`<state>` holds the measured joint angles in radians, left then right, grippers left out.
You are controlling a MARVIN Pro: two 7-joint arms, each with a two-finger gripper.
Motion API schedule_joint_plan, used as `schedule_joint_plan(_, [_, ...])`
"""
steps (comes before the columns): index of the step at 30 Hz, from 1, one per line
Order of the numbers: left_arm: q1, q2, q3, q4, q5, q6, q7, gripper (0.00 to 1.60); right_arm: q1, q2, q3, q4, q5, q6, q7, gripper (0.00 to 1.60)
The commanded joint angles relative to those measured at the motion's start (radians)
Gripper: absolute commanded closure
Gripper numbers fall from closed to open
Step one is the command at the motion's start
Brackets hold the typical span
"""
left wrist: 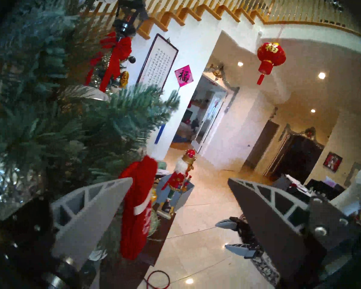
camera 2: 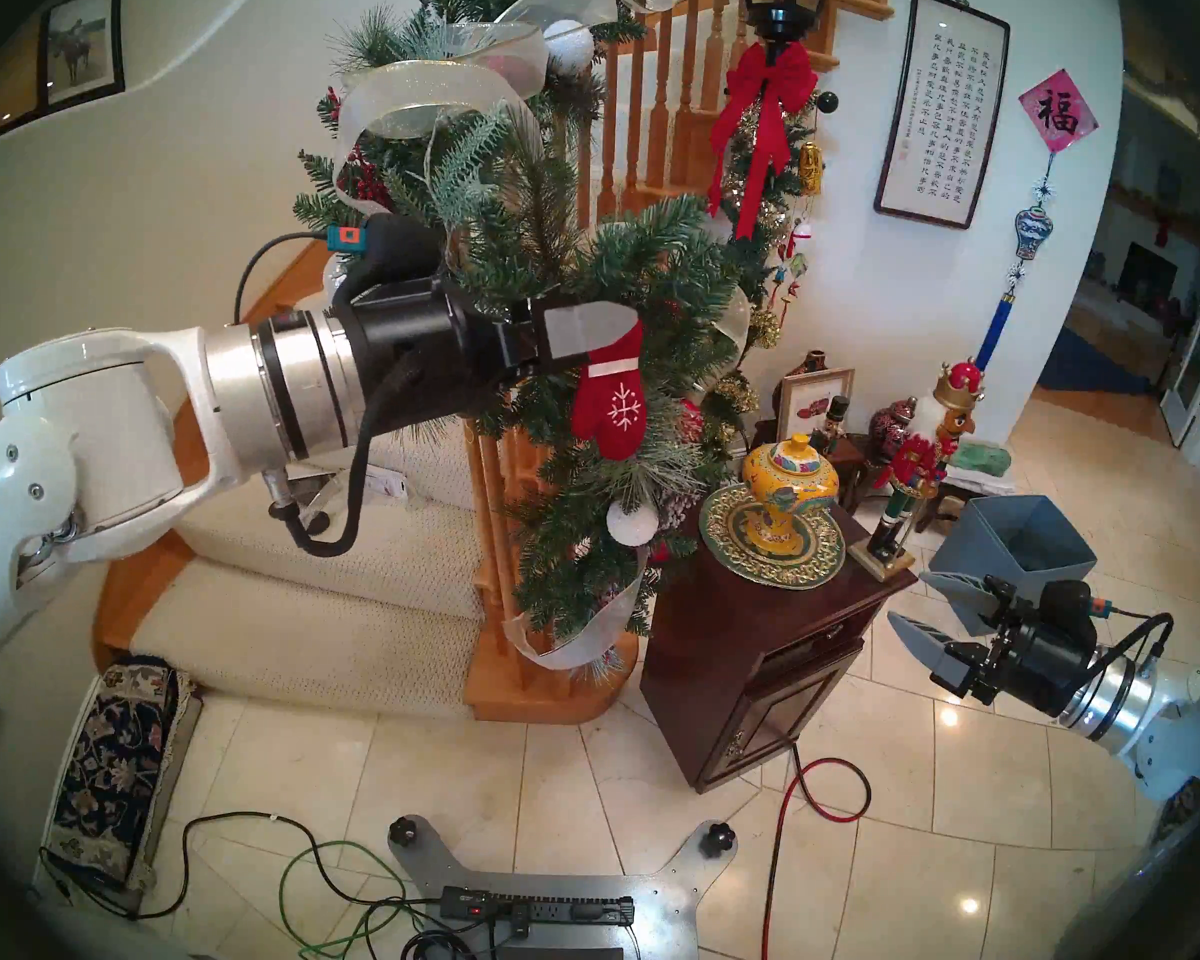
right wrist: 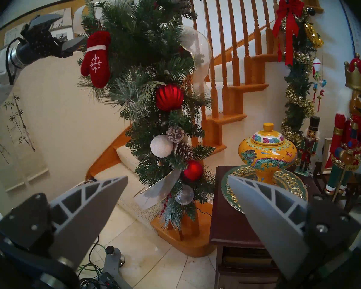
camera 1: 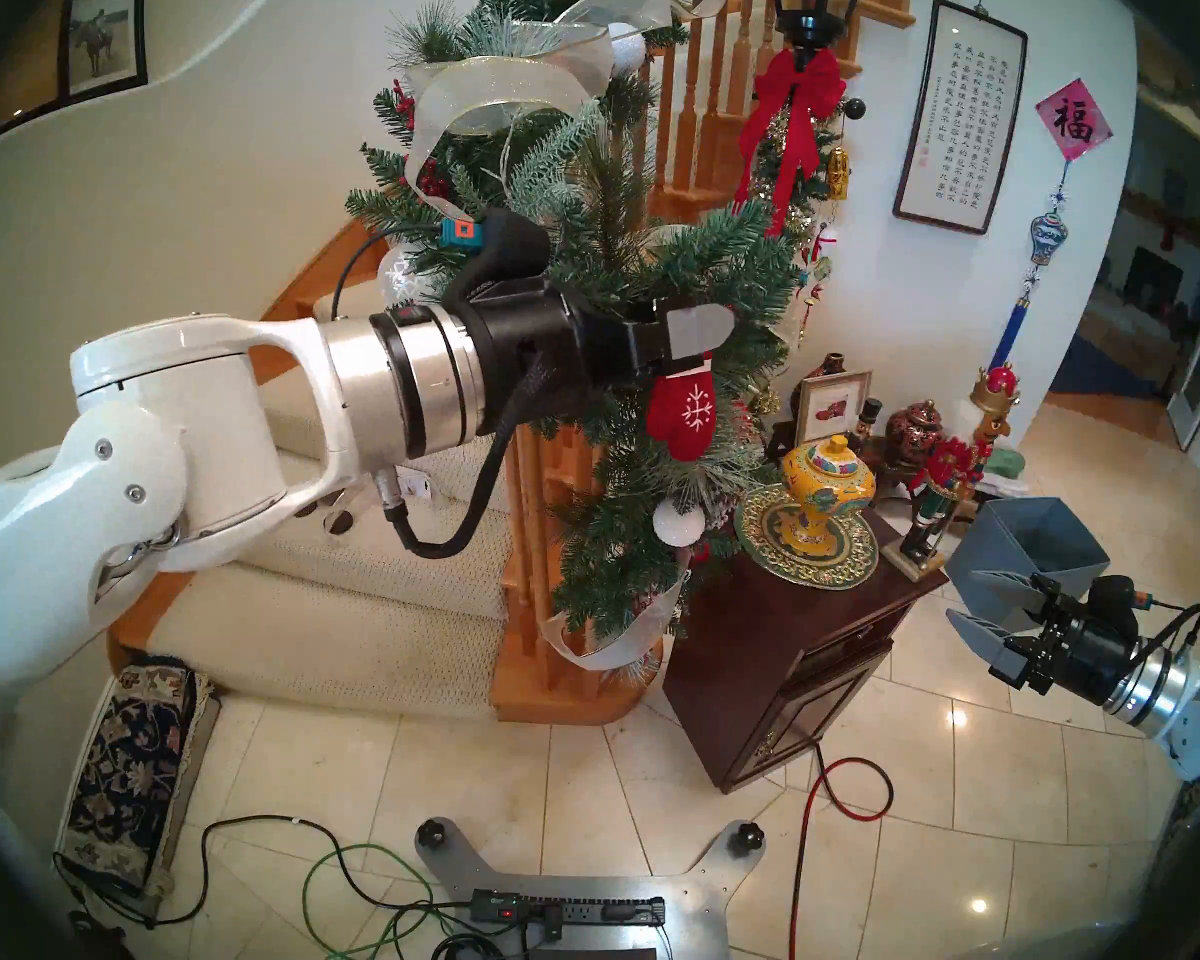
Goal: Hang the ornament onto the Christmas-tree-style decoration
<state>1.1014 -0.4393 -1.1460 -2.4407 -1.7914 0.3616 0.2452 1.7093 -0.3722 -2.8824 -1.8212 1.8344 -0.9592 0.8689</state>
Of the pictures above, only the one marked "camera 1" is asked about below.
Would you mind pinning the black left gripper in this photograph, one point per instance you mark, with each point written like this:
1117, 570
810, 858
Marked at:
540, 353

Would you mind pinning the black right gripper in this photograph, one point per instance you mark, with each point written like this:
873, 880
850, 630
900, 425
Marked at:
1065, 653

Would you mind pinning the red knitted mitten ornament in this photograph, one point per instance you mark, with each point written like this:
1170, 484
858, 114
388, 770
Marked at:
685, 413

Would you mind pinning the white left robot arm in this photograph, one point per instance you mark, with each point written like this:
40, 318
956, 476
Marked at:
160, 468

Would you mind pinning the gold tinsel ornament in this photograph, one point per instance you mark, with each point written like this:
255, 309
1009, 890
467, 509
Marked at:
765, 400

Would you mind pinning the red glitter ball ornament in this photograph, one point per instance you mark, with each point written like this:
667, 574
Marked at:
748, 425

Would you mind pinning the white glitter ball ornament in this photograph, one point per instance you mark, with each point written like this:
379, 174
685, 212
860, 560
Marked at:
678, 524

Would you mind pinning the gold hanging ornament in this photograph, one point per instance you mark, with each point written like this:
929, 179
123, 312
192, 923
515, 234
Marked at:
837, 173

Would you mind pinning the shiny red ball ornament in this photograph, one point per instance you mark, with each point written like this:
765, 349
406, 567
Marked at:
700, 555

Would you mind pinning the frosted clear ball ornament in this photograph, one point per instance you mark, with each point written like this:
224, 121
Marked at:
395, 278

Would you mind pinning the blue-gray square bin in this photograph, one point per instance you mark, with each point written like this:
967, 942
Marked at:
1040, 538

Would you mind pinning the dark ceramic vase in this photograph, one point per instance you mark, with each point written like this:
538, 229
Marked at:
835, 363

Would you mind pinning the green jade object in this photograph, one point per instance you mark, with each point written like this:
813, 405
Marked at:
1007, 465

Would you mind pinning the small framed red picture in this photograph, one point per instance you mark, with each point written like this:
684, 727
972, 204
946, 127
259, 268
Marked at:
832, 408

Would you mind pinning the large red nutcracker figure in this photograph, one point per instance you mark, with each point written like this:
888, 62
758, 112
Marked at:
960, 458

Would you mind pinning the green gold decorative plate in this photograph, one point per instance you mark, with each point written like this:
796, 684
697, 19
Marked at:
840, 558

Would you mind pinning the gold tinsel pine garland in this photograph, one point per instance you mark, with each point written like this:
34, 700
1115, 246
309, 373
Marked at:
795, 188

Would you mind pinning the small black-hat nutcracker figure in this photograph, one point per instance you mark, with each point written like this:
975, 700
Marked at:
865, 428

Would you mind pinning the yellow porcelain lidded jar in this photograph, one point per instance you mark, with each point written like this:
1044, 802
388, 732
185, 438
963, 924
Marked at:
828, 478

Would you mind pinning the dark red cloisonne jar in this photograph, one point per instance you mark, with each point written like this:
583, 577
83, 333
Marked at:
915, 433

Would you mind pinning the green pine garland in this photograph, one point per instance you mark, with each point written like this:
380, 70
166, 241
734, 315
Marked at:
650, 528

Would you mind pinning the dark wooden cabinet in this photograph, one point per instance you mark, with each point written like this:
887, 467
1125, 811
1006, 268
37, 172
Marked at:
760, 668

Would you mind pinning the red bow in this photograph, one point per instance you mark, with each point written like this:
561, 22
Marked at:
800, 88

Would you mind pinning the blue floor rug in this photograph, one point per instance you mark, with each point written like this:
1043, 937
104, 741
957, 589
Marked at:
1100, 373

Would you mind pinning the black round finial knob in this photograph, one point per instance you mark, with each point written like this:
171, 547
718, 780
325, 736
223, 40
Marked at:
853, 110

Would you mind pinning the sheer white ribbon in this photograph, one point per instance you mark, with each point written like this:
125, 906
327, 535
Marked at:
500, 78

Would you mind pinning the clear plastic packaging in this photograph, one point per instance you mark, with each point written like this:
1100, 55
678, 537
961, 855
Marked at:
415, 486

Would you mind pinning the framed calligraphy scroll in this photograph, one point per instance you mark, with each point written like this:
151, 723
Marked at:
960, 118

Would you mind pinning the black lantern lamp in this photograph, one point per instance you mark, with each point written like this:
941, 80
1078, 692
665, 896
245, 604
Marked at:
810, 8

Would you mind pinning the vase charm with blue tassel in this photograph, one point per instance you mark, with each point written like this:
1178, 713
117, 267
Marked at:
1048, 238

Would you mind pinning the black fireplace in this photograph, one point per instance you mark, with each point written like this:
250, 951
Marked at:
1155, 280

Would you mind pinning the black round disc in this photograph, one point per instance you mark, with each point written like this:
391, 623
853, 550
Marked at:
340, 523

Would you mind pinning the red diamond fu sign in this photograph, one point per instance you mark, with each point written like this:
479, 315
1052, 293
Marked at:
1073, 120

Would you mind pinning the black power strip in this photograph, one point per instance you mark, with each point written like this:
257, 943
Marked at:
580, 910

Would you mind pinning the framed horse picture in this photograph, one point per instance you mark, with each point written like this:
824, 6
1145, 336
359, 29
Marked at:
100, 33

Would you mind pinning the dark patterned rug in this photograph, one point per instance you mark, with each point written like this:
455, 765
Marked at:
130, 768

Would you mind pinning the gold brown framed painting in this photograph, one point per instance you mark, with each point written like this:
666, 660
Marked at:
25, 58

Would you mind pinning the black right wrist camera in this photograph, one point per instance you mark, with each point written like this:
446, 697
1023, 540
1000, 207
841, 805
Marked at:
1115, 600

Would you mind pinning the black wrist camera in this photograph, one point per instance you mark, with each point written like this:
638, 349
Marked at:
1115, 600
505, 248

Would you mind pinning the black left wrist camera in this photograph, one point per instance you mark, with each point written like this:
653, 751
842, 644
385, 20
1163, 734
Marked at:
505, 248

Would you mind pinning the black base plate knob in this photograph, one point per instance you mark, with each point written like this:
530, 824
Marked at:
750, 838
433, 833

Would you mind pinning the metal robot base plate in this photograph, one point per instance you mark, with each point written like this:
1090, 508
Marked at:
700, 898

